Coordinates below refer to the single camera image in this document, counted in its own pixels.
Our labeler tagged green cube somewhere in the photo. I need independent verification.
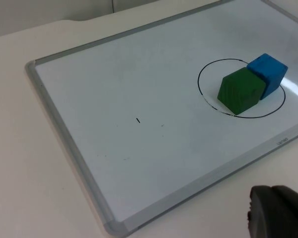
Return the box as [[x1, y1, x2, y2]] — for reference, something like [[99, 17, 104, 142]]
[[217, 66, 266, 116]]

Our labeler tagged blue cube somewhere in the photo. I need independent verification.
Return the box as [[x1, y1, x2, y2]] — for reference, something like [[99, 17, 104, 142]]
[[246, 53, 289, 101]]

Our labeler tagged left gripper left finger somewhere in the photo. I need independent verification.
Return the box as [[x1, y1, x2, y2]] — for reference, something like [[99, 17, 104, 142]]
[[247, 184, 291, 238]]

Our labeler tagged grey-framed whiteboard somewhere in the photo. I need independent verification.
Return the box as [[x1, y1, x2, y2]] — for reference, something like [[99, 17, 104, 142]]
[[24, 0, 298, 236]]

